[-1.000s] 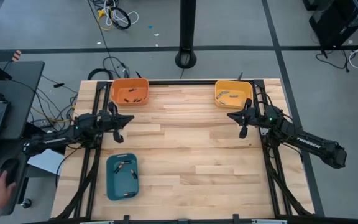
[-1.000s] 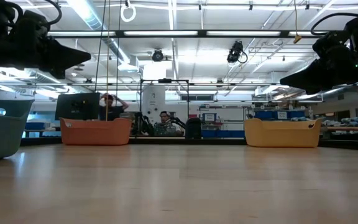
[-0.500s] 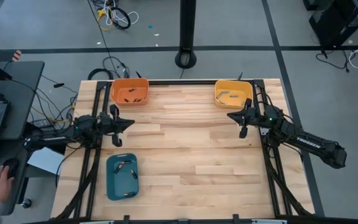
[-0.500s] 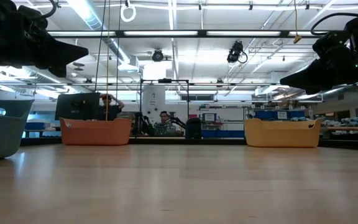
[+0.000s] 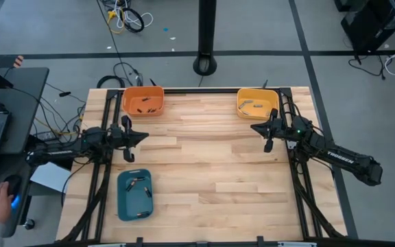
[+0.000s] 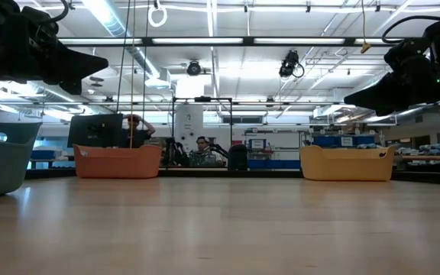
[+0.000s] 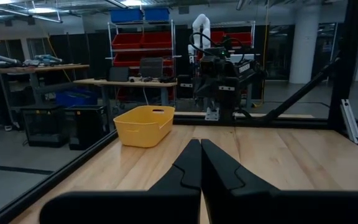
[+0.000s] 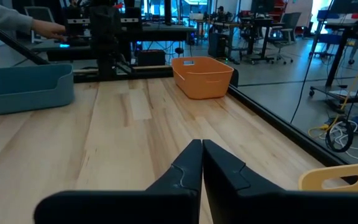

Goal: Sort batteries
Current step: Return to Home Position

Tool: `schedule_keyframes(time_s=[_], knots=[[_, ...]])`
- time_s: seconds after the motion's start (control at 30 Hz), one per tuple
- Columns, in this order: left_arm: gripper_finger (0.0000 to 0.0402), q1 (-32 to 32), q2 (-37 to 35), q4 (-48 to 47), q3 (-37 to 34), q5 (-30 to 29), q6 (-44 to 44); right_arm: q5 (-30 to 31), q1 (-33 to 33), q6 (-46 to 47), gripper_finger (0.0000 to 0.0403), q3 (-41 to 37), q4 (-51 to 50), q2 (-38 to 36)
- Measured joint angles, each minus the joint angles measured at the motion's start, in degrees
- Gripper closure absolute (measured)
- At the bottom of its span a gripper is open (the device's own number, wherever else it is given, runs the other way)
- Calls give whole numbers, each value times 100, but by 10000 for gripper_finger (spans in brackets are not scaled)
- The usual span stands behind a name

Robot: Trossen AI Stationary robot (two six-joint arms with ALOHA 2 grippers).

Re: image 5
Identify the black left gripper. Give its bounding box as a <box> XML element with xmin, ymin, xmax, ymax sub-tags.
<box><xmin>107</xmin><ymin>115</ymin><xmax>149</xmax><ymax>149</ymax></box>

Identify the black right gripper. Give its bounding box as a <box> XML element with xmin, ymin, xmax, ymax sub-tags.
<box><xmin>250</xmin><ymin>108</ymin><xmax>298</xmax><ymax>141</ymax></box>

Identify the yellow plastic bin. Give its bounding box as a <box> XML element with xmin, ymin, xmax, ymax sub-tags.
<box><xmin>236</xmin><ymin>87</ymin><xmax>280</xmax><ymax>121</ymax></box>

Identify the teal plastic bin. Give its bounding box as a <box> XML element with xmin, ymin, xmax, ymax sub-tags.
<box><xmin>116</xmin><ymin>168</ymin><xmax>155</xmax><ymax>222</ymax></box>

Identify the orange plastic bin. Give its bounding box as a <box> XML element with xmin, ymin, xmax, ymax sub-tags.
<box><xmin>121</xmin><ymin>85</ymin><xmax>165</xmax><ymax>117</ymax></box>

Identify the white flat box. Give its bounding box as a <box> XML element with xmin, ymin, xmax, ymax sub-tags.
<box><xmin>29</xmin><ymin>161</ymin><xmax>72</xmax><ymax>195</ymax></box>

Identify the black side desk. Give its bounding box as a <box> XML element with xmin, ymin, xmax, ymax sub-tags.
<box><xmin>0</xmin><ymin>67</ymin><xmax>50</xmax><ymax>240</ymax></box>

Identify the black computer mouse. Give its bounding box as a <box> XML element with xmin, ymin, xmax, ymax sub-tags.
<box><xmin>3</xmin><ymin>174</ymin><xmax>23</xmax><ymax>211</ymax></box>

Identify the black computer tower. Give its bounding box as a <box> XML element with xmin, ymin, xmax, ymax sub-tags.
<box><xmin>340</xmin><ymin>0</ymin><xmax>395</xmax><ymax>53</ymax></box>

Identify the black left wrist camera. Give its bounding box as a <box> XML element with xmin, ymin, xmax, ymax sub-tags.
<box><xmin>123</xmin><ymin>147</ymin><xmax>136</xmax><ymax>163</ymax></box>

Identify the gray arm base bracket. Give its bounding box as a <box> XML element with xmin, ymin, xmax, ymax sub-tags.
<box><xmin>285</xmin><ymin>137</ymin><xmax>329</xmax><ymax>153</ymax></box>

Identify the black cable tangle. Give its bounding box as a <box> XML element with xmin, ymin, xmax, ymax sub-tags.
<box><xmin>112</xmin><ymin>61</ymin><xmax>145</xmax><ymax>87</ymax></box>

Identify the thick black cable arc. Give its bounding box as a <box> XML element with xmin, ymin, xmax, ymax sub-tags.
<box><xmin>96</xmin><ymin>74</ymin><xmax>126</xmax><ymax>89</ymax></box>

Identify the black aluminium table frame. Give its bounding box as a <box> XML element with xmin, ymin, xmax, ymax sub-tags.
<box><xmin>56</xmin><ymin>87</ymin><xmax>348</xmax><ymax>247</ymax></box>

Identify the thin black floor cable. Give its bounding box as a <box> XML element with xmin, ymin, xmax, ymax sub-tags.
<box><xmin>96</xmin><ymin>0</ymin><xmax>132</xmax><ymax>86</ymax></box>

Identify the black coiled cable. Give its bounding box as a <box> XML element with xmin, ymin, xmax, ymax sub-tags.
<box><xmin>120</xmin><ymin>6</ymin><xmax>145</xmax><ymax>34</ymax></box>

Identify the black power cable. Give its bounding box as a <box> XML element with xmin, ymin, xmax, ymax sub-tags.
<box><xmin>347</xmin><ymin>51</ymin><xmax>387</xmax><ymax>81</ymax></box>

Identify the white floor cable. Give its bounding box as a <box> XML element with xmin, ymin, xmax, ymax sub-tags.
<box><xmin>113</xmin><ymin>0</ymin><xmax>154</xmax><ymax>30</ymax></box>

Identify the yellow floor cable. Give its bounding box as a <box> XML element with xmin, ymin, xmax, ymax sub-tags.
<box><xmin>106</xmin><ymin>9</ymin><xmax>127</xmax><ymax>35</ymax></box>

